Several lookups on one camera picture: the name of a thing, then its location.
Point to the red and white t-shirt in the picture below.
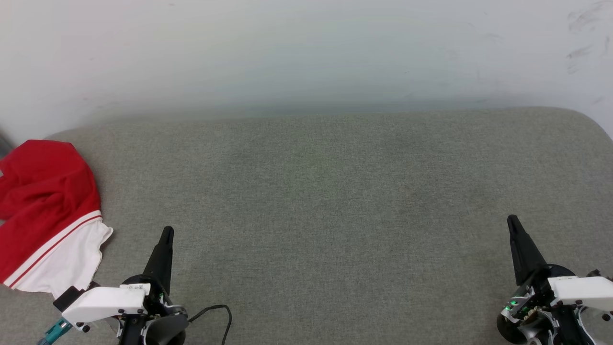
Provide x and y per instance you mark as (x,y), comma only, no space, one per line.
(43,206)

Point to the teal left camera connector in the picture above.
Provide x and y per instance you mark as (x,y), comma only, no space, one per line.
(57,329)

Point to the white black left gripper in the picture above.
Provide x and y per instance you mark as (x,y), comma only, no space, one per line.
(105,304)

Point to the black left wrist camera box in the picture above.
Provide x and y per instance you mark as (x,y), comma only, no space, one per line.
(69,297)

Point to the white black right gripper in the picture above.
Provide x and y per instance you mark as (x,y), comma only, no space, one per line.
(579,290)

